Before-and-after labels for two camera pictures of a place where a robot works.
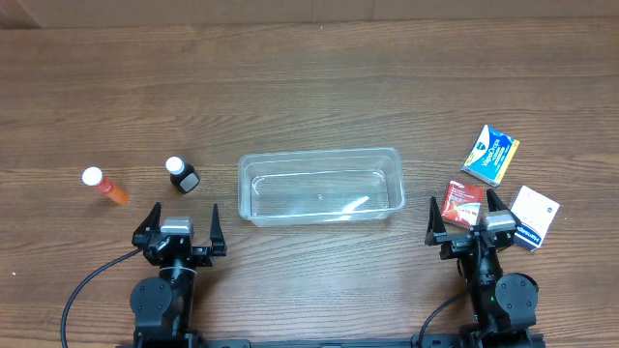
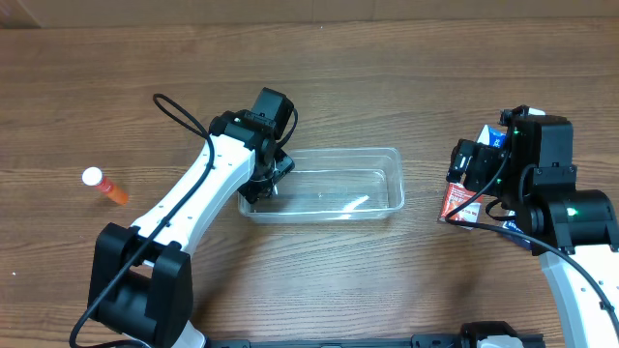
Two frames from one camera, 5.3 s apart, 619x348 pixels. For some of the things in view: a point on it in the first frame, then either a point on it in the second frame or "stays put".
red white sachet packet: x=462 y=203 stays put
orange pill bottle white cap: x=94 y=177 stays put
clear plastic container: x=320 y=187 stays put
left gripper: x=173 y=245 to x=264 y=186
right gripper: x=469 y=243 to x=464 y=161
